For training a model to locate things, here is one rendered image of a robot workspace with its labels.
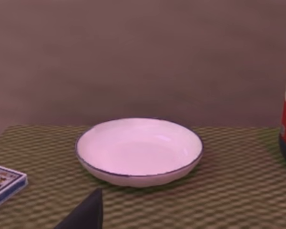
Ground white plate with blue rim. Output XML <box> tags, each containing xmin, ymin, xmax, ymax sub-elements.
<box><xmin>75</xmin><ymin>117</ymin><xmax>204</xmax><ymax>188</ymax></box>

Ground blue playing card box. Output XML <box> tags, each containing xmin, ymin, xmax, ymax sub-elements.
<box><xmin>0</xmin><ymin>166</ymin><xmax>29</xmax><ymax>211</ymax></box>

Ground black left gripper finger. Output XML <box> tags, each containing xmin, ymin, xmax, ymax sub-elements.
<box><xmin>53</xmin><ymin>188</ymin><xmax>103</xmax><ymax>229</ymax></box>

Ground green woven placemat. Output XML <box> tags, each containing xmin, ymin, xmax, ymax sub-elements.
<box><xmin>0</xmin><ymin>124</ymin><xmax>286</xmax><ymax>229</ymax></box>

